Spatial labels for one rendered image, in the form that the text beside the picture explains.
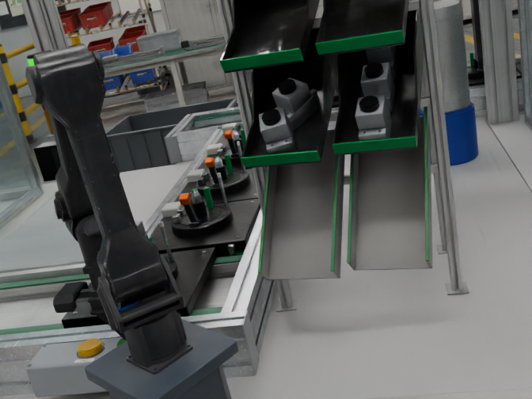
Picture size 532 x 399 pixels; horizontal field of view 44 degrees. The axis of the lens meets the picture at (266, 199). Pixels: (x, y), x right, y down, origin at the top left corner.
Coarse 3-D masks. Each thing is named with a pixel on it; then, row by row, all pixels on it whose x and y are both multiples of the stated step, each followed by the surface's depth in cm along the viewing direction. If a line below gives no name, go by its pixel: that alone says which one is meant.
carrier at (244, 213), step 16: (192, 192) 148; (208, 192) 152; (224, 192) 150; (176, 208) 159; (208, 208) 154; (224, 208) 152; (240, 208) 156; (256, 208) 153; (176, 224) 148; (192, 224) 144; (208, 224) 144; (224, 224) 146; (240, 224) 146; (160, 240) 147; (176, 240) 145; (192, 240) 143; (208, 240) 141; (224, 240) 140; (240, 240) 138
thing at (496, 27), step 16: (480, 0) 201; (496, 0) 200; (480, 16) 205; (496, 16) 202; (496, 32) 204; (512, 32) 203; (496, 48) 206; (512, 48) 205; (496, 64) 207; (512, 64) 207; (496, 80) 209; (512, 80) 208; (496, 96) 211; (512, 96) 210; (496, 112) 213; (512, 112) 212
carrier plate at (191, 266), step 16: (176, 256) 136; (192, 256) 135; (208, 256) 133; (192, 272) 128; (208, 272) 130; (192, 288) 121; (80, 304) 124; (192, 304) 119; (64, 320) 120; (80, 320) 119; (96, 320) 119
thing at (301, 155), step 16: (288, 64) 126; (304, 64) 125; (320, 64) 123; (336, 64) 119; (256, 80) 117; (272, 80) 124; (304, 80) 121; (320, 80) 120; (336, 80) 118; (256, 96) 116; (272, 96) 121; (320, 96) 117; (256, 112) 116; (320, 112) 113; (256, 128) 115; (304, 128) 112; (320, 128) 107; (256, 144) 113; (304, 144) 109; (320, 144) 106; (256, 160) 108; (272, 160) 107; (288, 160) 106; (304, 160) 106; (320, 160) 105
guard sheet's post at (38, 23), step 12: (24, 0) 125; (36, 0) 126; (24, 12) 126; (36, 12) 126; (36, 24) 127; (48, 24) 129; (36, 36) 128; (48, 36) 128; (36, 48) 128; (48, 48) 128
